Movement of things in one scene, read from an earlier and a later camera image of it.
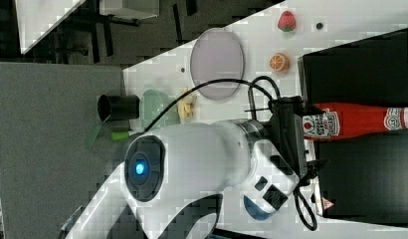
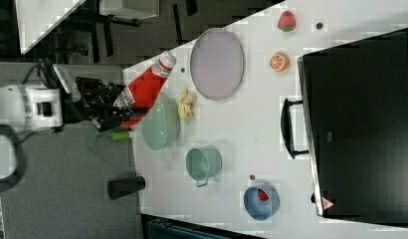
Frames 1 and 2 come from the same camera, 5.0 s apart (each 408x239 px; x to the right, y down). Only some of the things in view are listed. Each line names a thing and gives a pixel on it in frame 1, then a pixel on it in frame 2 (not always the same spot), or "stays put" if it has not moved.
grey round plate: x=217 y=55 stays put
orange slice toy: x=280 y=62 stays put
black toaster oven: x=368 y=178 stays put
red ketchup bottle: x=353 y=119 to x=137 y=96
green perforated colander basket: x=152 y=105 stays put
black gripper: x=285 y=133 to x=97 y=104
